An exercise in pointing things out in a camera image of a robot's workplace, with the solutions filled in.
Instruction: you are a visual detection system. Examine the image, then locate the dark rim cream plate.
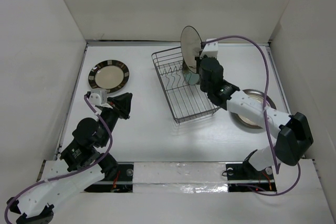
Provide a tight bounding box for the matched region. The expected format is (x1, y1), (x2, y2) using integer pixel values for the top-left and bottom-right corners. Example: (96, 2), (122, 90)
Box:
(229, 89), (277, 133)

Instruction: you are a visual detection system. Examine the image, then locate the cream plate with tree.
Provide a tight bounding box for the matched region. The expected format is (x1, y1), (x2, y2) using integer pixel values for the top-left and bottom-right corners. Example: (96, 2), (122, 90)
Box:
(180, 26), (202, 73)

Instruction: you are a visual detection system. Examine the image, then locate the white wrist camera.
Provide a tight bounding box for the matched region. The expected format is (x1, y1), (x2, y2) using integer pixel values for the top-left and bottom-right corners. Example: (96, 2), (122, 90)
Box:
(200, 39), (218, 59)
(88, 89), (107, 105)

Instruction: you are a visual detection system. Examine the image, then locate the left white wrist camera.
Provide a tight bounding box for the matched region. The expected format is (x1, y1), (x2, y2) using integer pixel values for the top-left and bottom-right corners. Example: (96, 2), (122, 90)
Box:
(88, 89), (107, 105)

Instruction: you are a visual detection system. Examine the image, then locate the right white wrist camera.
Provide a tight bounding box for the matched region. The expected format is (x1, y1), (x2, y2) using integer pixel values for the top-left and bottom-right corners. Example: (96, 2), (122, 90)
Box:
(200, 39), (218, 59)

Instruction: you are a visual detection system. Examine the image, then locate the brown striped rim plate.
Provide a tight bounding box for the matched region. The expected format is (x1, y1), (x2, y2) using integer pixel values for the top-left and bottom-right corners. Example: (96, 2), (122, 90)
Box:
(88, 60), (130, 94)

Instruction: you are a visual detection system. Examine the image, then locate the light green glass plate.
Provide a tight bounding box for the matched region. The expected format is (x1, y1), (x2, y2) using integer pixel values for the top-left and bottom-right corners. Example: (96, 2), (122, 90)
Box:
(183, 69), (199, 86)

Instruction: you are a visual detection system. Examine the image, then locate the purple cable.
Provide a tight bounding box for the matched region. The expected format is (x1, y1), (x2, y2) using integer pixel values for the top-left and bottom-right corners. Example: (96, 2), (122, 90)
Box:
(207, 34), (301, 196)
(5, 93), (114, 223)

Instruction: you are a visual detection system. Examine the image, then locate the grey wire dish rack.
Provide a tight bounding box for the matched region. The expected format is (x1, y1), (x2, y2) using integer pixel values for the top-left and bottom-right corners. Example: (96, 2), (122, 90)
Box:
(151, 47), (219, 124)

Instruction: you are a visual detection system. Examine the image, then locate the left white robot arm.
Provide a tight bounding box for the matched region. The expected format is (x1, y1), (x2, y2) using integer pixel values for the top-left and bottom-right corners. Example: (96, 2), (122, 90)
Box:
(4, 90), (133, 223)

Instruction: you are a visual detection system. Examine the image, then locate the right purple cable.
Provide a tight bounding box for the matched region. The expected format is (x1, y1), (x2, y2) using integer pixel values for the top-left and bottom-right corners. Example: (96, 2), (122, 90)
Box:
(207, 34), (301, 196)

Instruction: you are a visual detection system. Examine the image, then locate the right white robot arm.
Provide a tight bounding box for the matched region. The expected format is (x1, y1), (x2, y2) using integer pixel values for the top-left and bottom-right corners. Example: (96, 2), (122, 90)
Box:
(195, 48), (313, 178)

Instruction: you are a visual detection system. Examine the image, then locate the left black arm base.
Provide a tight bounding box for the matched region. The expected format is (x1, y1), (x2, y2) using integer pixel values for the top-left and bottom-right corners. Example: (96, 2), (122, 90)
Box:
(84, 162), (134, 193)

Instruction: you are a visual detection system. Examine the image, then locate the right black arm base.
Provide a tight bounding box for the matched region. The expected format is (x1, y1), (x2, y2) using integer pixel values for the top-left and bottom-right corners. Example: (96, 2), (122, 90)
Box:
(222, 162), (277, 193)

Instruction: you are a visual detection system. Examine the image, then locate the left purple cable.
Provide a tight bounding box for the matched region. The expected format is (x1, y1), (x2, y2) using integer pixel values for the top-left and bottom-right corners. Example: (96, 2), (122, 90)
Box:
(5, 93), (114, 223)

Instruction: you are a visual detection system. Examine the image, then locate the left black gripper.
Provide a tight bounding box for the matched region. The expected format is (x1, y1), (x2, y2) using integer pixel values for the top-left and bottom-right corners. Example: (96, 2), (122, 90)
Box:
(99, 92), (133, 146)

